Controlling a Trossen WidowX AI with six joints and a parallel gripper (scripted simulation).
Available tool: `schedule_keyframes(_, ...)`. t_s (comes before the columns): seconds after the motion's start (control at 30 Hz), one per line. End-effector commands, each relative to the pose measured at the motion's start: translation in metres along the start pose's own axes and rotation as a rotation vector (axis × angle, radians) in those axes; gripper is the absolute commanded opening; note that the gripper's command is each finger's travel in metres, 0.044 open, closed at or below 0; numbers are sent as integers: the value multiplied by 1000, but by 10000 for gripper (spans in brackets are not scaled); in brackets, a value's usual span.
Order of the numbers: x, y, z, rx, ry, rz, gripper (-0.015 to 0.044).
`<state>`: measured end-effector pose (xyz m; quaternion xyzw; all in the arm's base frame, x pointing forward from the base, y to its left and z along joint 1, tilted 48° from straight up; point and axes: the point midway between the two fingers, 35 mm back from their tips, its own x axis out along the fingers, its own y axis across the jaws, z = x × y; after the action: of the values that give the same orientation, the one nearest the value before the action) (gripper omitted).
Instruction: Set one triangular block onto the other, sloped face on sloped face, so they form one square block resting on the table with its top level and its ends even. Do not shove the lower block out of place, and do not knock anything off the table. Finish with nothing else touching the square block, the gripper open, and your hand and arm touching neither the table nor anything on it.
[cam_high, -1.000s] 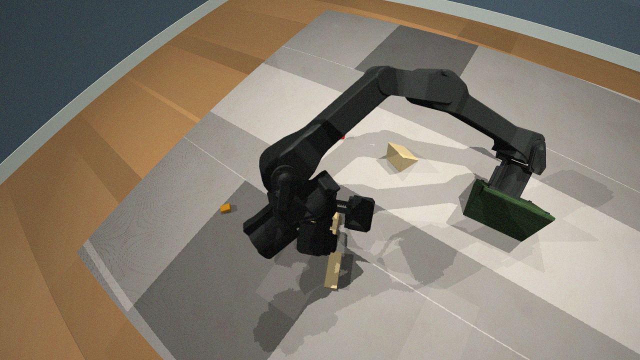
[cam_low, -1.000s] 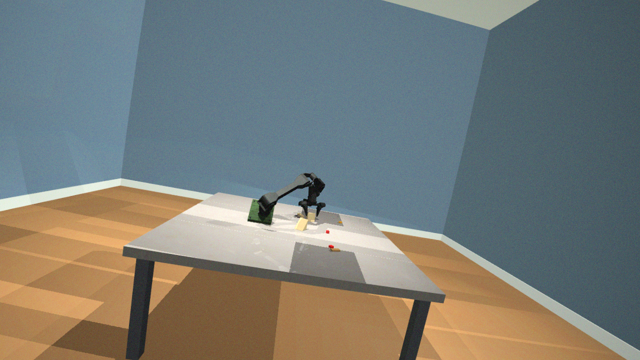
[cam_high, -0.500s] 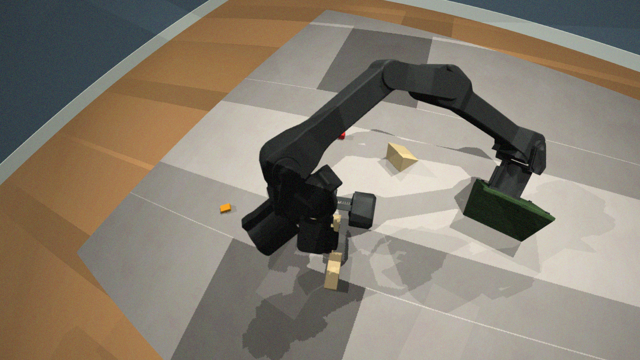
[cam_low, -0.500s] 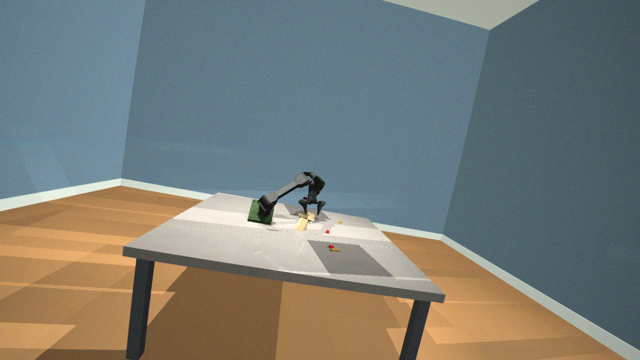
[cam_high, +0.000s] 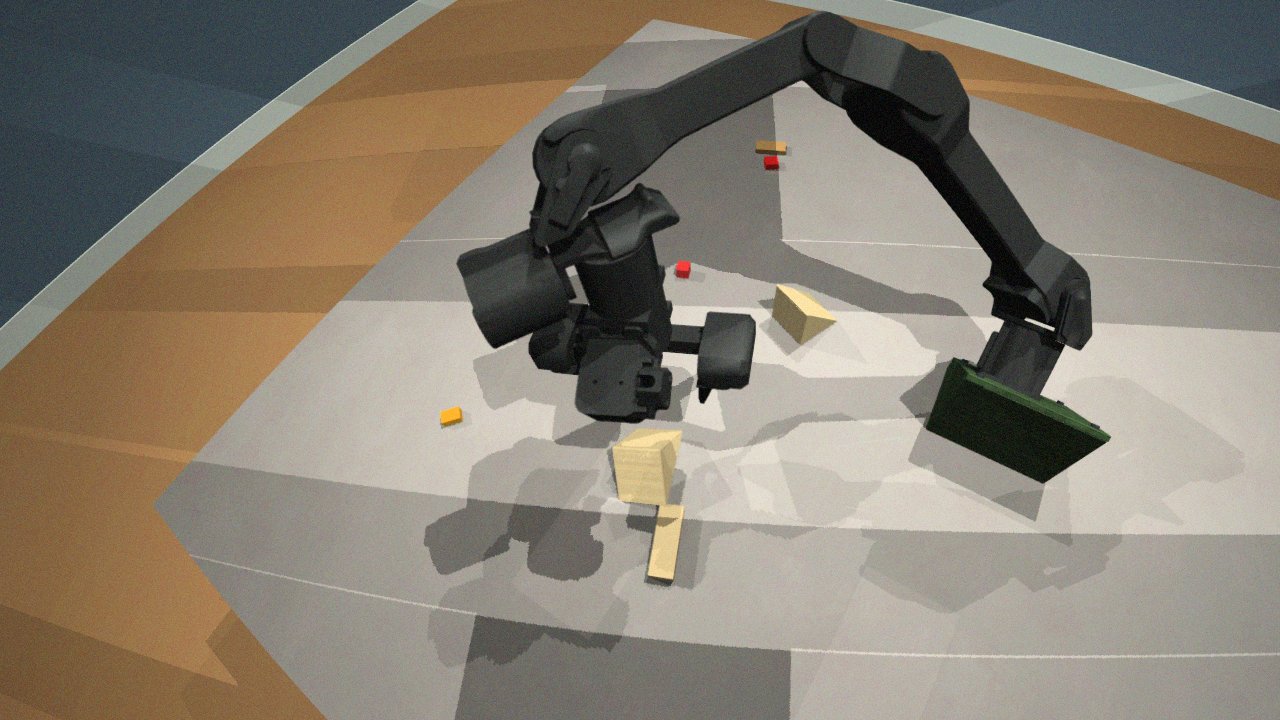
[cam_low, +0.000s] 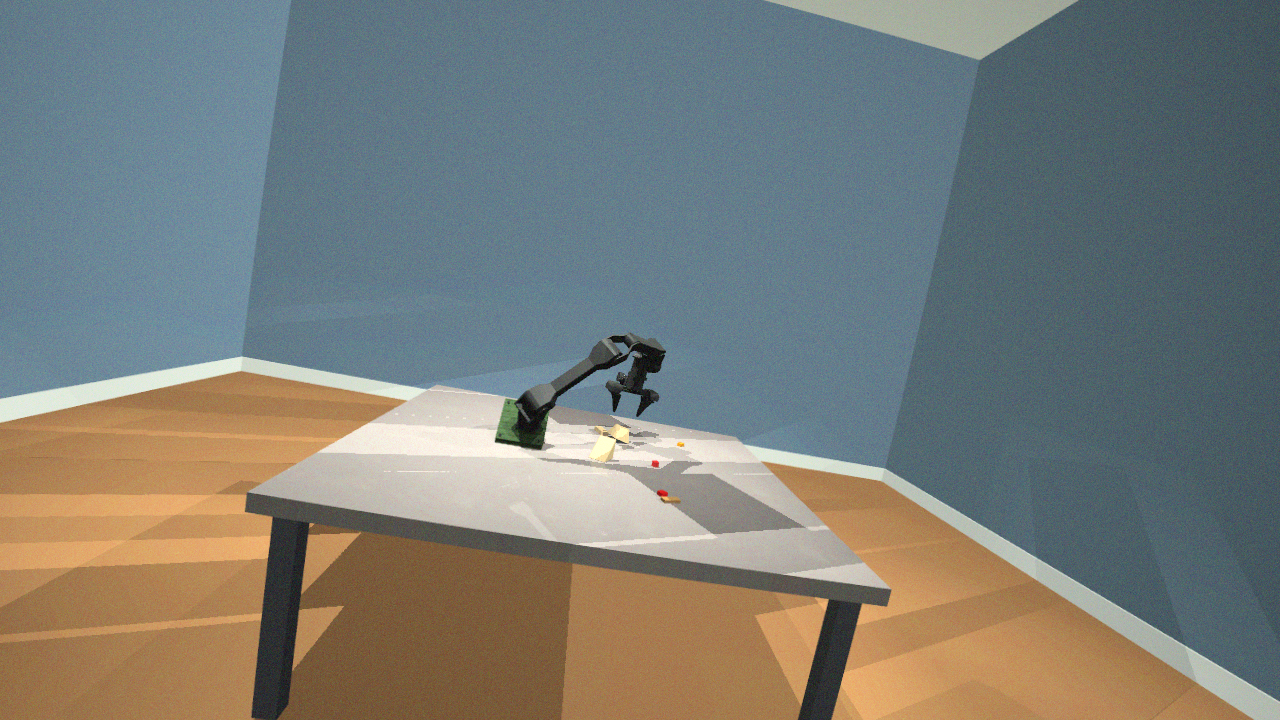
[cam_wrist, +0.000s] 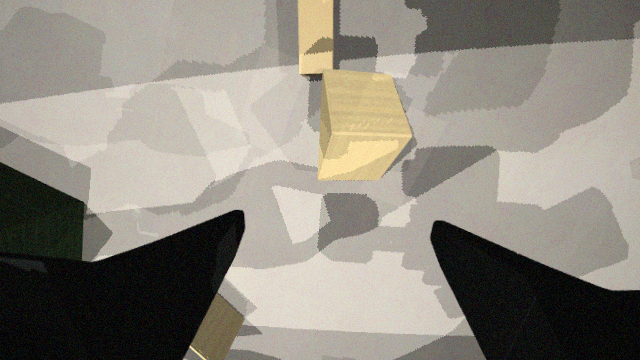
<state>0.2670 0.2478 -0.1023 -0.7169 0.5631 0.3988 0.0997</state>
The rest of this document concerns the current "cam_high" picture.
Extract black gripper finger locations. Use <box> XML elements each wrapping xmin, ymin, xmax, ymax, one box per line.
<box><xmin>550</xmin><ymin>320</ymin><xmax>588</xmax><ymax>375</ymax></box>
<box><xmin>696</xmin><ymin>380</ymin><xmax>728</xmax><ymax>404</ymax></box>

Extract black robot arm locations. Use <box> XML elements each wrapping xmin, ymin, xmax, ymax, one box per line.
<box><xmin>456</xmin><ymin>12</ymin><xmax>1092</xmax><ymax>424</ymax></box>

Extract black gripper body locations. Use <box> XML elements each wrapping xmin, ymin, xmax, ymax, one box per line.
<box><xmin>529</xmin><ymin>266</ymin><xmax>756</xmax><ymax>389</ymax></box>

